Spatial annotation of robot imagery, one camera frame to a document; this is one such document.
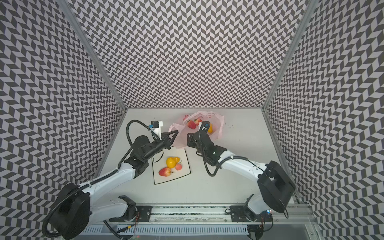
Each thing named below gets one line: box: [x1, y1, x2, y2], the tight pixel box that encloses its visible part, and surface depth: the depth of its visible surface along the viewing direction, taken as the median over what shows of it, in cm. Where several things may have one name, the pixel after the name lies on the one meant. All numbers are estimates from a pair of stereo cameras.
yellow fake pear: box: [166, 157, 180, 169], surface depth 87 cm
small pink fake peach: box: [175, 163, 182, 171], surface depth 87 cm
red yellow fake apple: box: [158, 167, 174, 177], surface depth 84 cm
